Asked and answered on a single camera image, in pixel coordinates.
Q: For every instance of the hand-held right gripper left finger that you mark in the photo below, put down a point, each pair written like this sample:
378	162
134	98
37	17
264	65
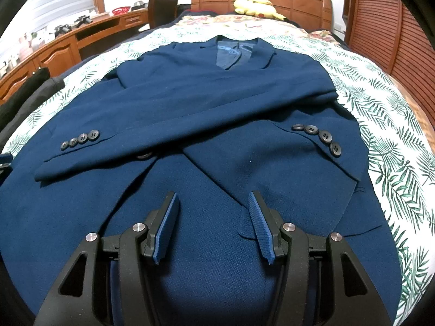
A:
168	224

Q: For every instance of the wooden desk cabinet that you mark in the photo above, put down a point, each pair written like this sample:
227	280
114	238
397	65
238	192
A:
57	54

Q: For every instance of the row of small bottles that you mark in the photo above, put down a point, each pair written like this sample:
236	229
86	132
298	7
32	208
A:
13	61

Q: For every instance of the grey window blind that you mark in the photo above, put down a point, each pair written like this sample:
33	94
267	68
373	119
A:
61	3

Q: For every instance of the dark wooden chair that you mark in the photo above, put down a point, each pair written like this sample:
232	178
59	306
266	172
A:
163	10

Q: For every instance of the bed with leaf-print cover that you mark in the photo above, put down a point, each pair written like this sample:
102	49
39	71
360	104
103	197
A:
373	108

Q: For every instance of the wooden louvred wardrobe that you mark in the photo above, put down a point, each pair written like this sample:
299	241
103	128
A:
390	23

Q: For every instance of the red basket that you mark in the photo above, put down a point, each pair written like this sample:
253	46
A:
121	10

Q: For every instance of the blue suit jacket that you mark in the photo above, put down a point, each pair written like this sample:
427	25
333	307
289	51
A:
217	108

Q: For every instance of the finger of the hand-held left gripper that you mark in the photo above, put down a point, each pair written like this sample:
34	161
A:
5	159

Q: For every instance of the grey container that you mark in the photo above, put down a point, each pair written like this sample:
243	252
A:
139	5

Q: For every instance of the yellow plush toy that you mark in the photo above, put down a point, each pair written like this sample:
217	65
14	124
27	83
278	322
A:
251	6

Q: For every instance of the black garment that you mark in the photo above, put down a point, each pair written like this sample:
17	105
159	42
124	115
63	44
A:
30	98

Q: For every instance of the yellow patterned blanket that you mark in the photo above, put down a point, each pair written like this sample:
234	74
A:
419	108

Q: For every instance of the black clamp tool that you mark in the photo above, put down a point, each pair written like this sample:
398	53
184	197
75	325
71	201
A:
62	30
84	21

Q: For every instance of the wooden bed headboard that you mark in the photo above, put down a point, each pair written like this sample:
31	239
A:
299	3

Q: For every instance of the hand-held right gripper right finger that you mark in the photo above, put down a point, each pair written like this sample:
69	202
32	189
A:
261	227

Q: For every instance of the floral quilt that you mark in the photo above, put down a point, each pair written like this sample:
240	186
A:
238	20

